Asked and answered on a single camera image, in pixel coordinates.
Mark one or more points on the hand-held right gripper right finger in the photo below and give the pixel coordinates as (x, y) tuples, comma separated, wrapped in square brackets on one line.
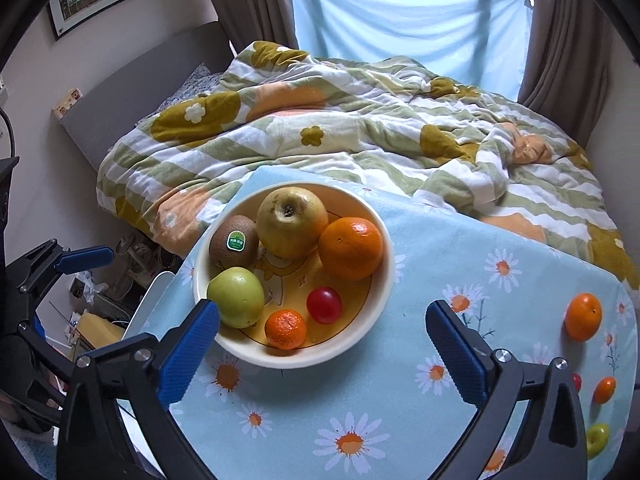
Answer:
[(452, 355)]

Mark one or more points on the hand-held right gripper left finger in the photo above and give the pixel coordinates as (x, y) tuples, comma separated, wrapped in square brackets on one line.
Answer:
[(190, 350)]

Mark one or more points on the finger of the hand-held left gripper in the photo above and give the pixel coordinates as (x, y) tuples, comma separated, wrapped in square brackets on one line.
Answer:
[(85, 258), (45, 360)]

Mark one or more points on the green apple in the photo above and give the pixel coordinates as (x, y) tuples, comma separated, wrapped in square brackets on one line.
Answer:
[(235, 295), (597, 441)]

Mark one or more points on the small tangerine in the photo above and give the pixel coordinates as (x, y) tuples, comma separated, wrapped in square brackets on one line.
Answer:
[(604, 390), (285, 330)]

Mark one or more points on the brown kiwi with green sticker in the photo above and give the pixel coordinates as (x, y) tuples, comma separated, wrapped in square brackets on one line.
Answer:
[(220, 255)]

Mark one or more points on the cream bowl with bear print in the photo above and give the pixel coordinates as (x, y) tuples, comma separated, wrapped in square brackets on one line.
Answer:
[(360, 310)]

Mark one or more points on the red cherry tomato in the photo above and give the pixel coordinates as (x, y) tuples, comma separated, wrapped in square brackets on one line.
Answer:
[(576, 382), (324, 305)]

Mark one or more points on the large orange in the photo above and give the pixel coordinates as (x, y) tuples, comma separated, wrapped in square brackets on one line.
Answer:
[(583, 317), (350, 247)]

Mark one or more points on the yellow apple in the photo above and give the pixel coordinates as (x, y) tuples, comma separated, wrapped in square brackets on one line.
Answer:
[(292, 225)]

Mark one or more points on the clear glass jar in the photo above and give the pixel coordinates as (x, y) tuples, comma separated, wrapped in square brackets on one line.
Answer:
[(131, 257)]

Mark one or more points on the yellow box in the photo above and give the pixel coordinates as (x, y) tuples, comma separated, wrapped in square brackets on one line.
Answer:
[(97, 330)]

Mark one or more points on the light blue daisy tablecloth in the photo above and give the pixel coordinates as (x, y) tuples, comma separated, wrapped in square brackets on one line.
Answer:
[(400, 410)]

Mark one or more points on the grey bed headboard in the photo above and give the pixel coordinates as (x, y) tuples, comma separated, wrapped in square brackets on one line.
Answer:
[(130, 90)]

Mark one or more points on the small-flowered bed sheet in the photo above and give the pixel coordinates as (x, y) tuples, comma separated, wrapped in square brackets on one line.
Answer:
[(195, 82)]

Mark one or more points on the green striped floral blanket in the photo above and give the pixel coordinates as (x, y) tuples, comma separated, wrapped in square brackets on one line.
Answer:
[(350, 125)]

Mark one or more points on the brown curtain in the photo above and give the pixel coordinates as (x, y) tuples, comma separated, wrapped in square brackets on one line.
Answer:
[(565, 40), (250, 0)]

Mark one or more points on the light blue window cloth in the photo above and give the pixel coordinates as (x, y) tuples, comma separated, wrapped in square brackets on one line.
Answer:
[(400, 15)]

